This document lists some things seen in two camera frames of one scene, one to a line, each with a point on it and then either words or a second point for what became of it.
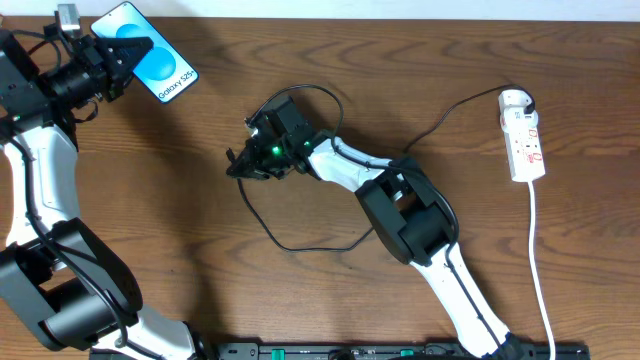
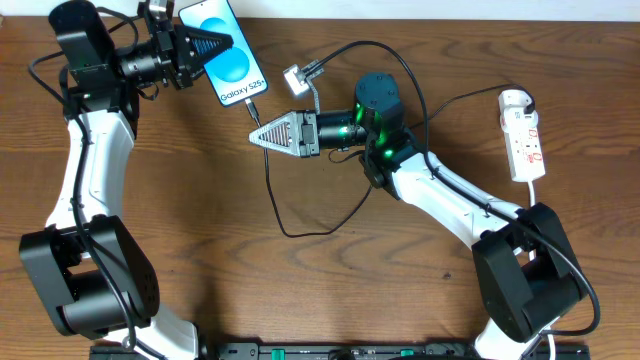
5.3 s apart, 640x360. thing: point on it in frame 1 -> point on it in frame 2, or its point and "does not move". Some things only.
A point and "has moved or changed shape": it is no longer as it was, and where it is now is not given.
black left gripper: [87, 49] -> [174, 48]
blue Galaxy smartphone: [161, 69] has moved or changed shape
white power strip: [523, 144] does not move
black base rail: [326, 351] does not move
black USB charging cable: [471, 101] -> [356, 216]
